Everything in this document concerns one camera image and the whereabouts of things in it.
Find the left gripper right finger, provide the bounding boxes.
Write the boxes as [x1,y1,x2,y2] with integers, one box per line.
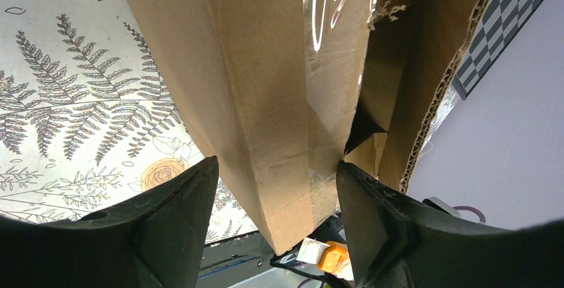
[337,162,563,287]

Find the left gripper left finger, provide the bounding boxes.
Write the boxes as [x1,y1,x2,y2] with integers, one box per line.
[1,156,219,287]

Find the orange black utility knife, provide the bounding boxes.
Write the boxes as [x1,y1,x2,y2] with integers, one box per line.
[317,241,354,281]

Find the brown cardboard express box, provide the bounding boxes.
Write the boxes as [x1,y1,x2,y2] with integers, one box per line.
[127,0,490,253]

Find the floral patterned table mat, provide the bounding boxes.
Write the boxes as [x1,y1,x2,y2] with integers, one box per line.
[0,0,261,247]

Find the black white chessboard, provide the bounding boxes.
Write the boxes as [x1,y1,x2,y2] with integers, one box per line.
[453,0,543,100]

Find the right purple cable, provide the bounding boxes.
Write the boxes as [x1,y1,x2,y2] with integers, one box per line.
[452,206,488,225]

